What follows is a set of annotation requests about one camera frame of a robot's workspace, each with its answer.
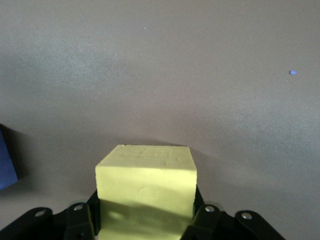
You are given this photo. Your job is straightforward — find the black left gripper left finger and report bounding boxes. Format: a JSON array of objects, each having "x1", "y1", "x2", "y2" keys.
[{"x1": 63, "y1": 191, "x2": 101, "y2": 240}]

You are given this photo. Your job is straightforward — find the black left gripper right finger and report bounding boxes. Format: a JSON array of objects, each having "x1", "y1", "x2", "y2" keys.
[{"x1": 183, "y1": 186, "x2": 221, "y2": 240}]

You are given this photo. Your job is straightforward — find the yellow foam cube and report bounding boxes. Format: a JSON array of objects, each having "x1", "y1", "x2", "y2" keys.
[{"x1": 94, "y1": 144, "x2": 198, "y2": 240}]

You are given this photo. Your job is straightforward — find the purple foam cube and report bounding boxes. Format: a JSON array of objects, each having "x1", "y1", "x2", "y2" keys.
[{"x1": 0, "y1": 123, "x2": 19, "y2": 192}]

